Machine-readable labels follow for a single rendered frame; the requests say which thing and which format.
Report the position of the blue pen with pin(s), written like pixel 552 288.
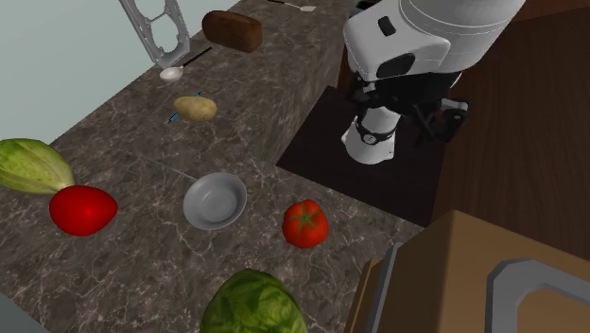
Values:
pixel 173 118

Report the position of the yellow-brown potato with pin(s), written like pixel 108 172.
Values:
pixel 195 109

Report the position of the dark robot stand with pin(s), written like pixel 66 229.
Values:
pixel 350 184

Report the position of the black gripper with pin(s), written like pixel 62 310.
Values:
pixel 405 90

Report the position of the brown bread loaf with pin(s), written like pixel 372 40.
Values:
pixel 232 31

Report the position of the red tomato with green stem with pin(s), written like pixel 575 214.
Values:
pixel 305 224

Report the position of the grey metal frame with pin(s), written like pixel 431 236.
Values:
pixel 161 48

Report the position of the grey bowl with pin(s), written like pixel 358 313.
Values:
pixel 215 201

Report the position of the green striped squash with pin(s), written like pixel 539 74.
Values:
pixel 27 166

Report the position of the smooth red fruit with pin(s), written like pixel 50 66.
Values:
pixel 83 210

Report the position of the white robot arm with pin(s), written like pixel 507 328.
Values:
pixel 428 32

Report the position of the green lettuce head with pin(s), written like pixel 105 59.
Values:
pixel 253 304

